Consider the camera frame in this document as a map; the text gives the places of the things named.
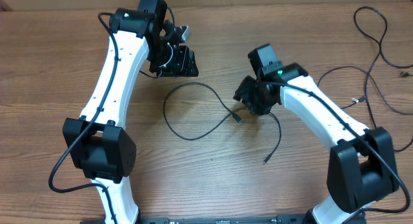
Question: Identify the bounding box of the black usb cable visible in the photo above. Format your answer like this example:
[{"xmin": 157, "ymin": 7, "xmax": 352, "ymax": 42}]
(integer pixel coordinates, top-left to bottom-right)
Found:
[
  {"xmin": 163, "ymin": 81, "xmax": 283, "ymax": 165},
  {"xmin": 317, "ymin": 65, "xmax": 413, "ymax": 116},
  {"xmin": 353, "ymin": 6, "xmax": 413, "ymax": 153}
]

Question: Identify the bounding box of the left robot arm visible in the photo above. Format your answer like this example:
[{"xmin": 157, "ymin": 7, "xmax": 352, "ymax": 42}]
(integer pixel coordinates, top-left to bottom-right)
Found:
[{"xmin": 63, "ymin": 0, "xmax": 199, "ymax": 223}]

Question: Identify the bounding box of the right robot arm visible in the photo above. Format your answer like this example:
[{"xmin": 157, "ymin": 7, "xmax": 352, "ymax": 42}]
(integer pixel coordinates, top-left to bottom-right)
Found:
[{"xmin": 234, "ymin": 44, "xmax": 400, "ymax": 223}]

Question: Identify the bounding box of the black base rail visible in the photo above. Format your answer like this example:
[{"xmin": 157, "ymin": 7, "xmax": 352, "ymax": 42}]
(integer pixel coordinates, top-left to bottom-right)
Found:
[{"xmin": 80, "ymin": 213, "xmax": 367, "ymax": 224}]

